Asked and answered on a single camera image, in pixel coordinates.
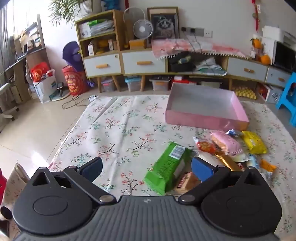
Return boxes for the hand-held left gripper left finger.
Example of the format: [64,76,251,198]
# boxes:
[30,157,117,205]

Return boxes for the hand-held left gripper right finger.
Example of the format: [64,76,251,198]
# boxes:
[178,156,266,205]

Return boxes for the gold snack packet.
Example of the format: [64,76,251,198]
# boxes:
[214,152,242,172]

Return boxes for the green snack packet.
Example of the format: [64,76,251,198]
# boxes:
[144,141,195,195]

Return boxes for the pink cardboard box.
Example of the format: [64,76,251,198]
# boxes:
[165,83,250,131]

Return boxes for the light blue snack packet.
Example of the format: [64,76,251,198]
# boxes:
[248,154,260,169]

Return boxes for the brown snack box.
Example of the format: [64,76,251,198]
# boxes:
[174,171,201,195]

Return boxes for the red orange snack packet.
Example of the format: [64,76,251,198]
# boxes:
[193,136,218,154]

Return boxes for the pink snack packet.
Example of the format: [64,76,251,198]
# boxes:
[210,131,245,158]

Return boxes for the small blue white packet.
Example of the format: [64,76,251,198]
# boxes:
[225,129,243,137]

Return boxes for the floral printed mat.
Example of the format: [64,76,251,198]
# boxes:
[47,95,296,235]

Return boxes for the yellow snack packet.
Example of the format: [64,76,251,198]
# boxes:
[241,131,267,154]

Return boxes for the brown paper bag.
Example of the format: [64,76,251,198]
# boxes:
[3,162,30,207]

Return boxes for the round fan base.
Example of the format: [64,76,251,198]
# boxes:
[51,82,70,102]

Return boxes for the clear storage bin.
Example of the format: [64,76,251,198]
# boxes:
[101,79,116,92]
[125,76,142,92]
[150,77,171,92]

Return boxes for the yellow egg carton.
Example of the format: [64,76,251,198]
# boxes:
[232,86,257,100]

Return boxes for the red printed barrel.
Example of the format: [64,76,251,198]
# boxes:
[62,65,89,96]

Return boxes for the red box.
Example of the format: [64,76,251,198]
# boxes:
[171,77,201,85]

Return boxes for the white printed bag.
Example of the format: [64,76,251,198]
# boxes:
[32,69,58,103]

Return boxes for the folded white green cloths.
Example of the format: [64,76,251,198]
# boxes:
[195,57,228,76]

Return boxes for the white printed box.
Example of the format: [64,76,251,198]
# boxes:
[257,85,284,103]

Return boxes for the tall wooden shelf cabinet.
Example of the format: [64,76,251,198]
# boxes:
[75,10,124,93]

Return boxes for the black bag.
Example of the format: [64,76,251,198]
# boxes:
[168,52,197,72]

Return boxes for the grey office chair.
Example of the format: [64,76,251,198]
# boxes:
[0,82,20,133]

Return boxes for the red plastic bag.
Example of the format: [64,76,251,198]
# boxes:
[31,62,52,82]

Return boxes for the blue plastic stool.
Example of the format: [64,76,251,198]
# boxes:
[276,72,296,128]

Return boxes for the long low wooden cabinet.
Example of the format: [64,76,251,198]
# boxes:
[121,47,292,92]

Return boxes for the pink cloth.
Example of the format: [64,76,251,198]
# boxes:
[151,38,251,61]

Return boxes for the dark desk shelf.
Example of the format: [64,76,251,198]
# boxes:
[0,14,47,102]

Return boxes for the small wooden box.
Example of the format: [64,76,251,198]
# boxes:
[129,39,148,49]

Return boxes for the black microwave oven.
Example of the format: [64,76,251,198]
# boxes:
[268,39,296,73]

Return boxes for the stack of papers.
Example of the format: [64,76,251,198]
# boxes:
[89,20,115,36]

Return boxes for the white desk fan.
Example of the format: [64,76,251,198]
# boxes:
[133,19,154,40]

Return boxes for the framed cat picture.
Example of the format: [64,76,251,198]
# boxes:
[147,7,179,39]

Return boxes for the white foam box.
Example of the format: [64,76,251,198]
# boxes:
[262,25,287,42]

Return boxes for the white round fan guard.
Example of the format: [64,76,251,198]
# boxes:
[123,7,146,44]

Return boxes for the potted green plant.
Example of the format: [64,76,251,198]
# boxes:
[48,0,102,24]

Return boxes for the red hanging decoration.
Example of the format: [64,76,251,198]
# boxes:
[252,0,260,30]

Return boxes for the black floor cable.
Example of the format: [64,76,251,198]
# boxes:
[62,94,89,109]

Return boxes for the grey wall outlet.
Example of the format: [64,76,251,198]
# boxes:
[180,27,205,35]

